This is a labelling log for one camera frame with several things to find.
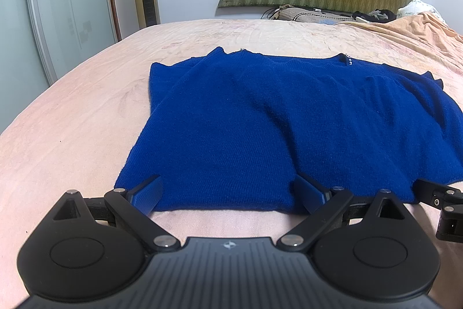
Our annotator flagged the blue knit sweater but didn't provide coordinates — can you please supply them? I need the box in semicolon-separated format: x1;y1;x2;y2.
114;46;463;215

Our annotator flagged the black cable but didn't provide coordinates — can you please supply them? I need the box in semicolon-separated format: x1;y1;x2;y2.
262;7;287;20

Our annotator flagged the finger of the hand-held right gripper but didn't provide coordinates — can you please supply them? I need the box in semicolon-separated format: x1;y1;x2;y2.
415;179;463;242

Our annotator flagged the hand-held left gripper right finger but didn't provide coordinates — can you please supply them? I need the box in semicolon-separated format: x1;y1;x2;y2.
277;174;410;252

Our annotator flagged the white flowered wardrobe door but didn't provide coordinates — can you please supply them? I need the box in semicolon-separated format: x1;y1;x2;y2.
0;0;122;134

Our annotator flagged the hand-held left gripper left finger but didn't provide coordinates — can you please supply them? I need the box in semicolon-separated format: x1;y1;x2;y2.
54;174;181;253

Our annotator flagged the black cloth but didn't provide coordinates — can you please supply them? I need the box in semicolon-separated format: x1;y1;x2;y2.
352;9;397;22

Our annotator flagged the white crumpled cloth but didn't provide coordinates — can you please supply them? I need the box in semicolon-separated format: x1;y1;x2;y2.
397;0;439;20

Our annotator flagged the beige patterned pillow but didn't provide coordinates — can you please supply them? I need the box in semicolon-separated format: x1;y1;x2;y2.
277;5;359;24

